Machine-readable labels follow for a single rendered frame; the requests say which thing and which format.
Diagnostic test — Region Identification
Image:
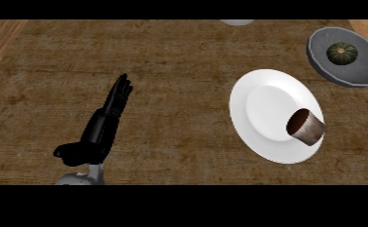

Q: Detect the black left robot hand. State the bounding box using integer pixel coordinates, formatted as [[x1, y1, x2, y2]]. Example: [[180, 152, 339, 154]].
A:
[[51, 73, 134, 168]]

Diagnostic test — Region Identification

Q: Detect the white round plate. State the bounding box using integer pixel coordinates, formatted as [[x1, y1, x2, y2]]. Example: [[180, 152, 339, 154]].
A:
[[229, 68, 326, 165]]

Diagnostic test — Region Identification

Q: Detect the grey round plate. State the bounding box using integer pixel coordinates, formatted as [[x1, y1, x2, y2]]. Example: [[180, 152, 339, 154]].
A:
[[305, 26, 368, 88]]

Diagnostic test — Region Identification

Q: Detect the dark green squash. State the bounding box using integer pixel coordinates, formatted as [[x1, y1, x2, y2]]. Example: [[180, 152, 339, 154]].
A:
[[325, 42, 359, 66]]

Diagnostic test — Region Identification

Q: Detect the brown grey cup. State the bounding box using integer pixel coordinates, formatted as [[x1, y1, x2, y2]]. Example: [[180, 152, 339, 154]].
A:
[[285, 107, 328, 147]]

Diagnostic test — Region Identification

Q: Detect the pale grey round object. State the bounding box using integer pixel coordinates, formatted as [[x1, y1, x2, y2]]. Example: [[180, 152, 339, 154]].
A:
[[218, 19, 255, 27]]

